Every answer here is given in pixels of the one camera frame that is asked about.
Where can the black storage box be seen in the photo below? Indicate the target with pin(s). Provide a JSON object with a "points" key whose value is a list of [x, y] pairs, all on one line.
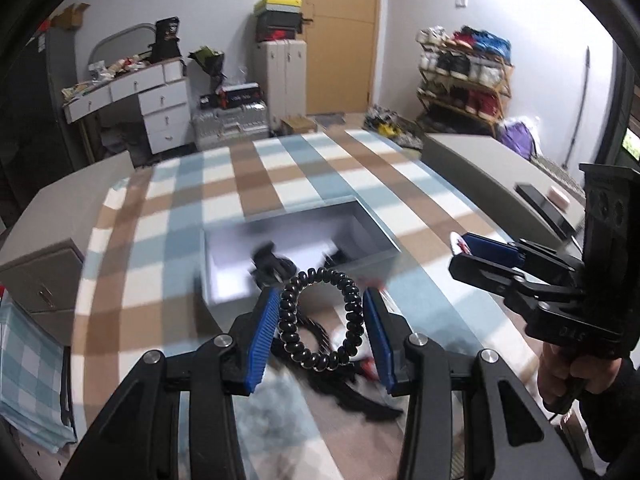
{"points": [[277, 27]]}

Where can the checked blue brown blanket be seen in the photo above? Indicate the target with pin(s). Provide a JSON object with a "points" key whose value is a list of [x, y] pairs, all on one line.
{"points": [[310, 170]]}

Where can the silver suitcase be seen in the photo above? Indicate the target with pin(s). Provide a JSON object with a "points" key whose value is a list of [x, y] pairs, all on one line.
{"points": [[230, 125]]}

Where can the small pink object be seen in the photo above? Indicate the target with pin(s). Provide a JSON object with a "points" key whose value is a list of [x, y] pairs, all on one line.
{"points": [[559, 196]]}

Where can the grey box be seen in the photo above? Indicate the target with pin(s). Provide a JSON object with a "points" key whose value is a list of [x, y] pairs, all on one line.
{"points": [[227, 272]]}

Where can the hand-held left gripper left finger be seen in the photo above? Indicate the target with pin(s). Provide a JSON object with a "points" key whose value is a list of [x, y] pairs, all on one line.
{"points": [[260, 340]]}

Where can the person's right forearm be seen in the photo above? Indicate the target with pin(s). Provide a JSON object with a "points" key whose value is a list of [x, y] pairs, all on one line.
{"points": [[617, 415]]}

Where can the black hair claw clip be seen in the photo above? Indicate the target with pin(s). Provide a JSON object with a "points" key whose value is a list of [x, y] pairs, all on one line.
{"points": [[270, 262]]}

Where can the open cardboard box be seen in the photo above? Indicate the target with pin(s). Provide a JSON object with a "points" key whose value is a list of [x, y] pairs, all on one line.
{"points": [[70, 14]]}

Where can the black box with red label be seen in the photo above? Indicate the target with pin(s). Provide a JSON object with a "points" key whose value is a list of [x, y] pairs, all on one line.
{"points": [[240, 95]]}

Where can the small red hair accessory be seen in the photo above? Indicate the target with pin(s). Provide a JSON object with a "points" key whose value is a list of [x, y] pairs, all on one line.
{"points": [[369, 367]]}

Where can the small cardboard box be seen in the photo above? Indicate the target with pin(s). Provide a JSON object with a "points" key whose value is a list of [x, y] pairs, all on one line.
{"points": [[297, 124]]}

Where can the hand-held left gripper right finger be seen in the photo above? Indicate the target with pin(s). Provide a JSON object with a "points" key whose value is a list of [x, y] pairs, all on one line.
{"points": [[380, 342]]}

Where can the white dresser with drawers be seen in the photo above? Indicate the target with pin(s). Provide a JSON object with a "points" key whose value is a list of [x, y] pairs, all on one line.
{"points": [[150, 100]]}

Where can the arched grey mirror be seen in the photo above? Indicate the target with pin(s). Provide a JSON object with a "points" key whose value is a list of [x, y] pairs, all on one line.
{"points": [[117, 42]]}

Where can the wooden door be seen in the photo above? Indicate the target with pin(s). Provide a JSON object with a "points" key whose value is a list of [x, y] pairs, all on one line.
{"points": [[337, 35]]}

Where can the beige narrow cabinet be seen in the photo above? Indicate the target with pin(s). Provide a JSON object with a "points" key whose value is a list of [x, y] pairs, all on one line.
{"points": [[280, 85]]}

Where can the dark wardrobe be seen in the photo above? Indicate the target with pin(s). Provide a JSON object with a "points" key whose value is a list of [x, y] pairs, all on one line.
{"points": [[30, 110]]}

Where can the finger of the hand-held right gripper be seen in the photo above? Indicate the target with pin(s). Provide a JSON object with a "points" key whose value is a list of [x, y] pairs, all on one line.
{"points": [[492, 247], [480, 272]]}

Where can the grey nightstand with drawers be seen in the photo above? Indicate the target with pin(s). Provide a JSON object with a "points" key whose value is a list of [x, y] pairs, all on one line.
{"points": [[47, 240]]}

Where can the grey low cabinet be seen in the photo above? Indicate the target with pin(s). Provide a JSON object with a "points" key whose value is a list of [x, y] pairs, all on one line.
{"points": [[480, 170]]}

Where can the pile of shoes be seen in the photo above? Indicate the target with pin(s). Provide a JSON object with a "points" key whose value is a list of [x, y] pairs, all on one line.
{"points": [[390, 122]]}

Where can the folded checked cloth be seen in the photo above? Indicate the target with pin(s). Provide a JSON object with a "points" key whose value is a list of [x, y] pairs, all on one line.
{"points": [[27, 375]]}

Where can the yellow and black box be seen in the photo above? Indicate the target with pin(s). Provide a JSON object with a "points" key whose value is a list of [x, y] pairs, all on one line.
{"points": [[278, 5]]}

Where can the flat black box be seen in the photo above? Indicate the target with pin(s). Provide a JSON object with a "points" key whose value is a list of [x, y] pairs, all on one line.
{"points": [[542, 202]]}

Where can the green and black bag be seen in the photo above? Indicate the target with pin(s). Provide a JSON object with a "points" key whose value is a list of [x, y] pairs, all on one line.
{"points": [[207, 57]]}

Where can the long black stick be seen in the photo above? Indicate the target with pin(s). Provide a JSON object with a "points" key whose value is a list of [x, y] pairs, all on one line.
{"points": [[582, 100]]}

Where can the purple bag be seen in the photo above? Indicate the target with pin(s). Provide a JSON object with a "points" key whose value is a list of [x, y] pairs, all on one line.
{"points": [[517, 137]]}

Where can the person's right hand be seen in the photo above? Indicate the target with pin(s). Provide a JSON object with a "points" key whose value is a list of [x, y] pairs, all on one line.
{"points": [[567, 377]]}

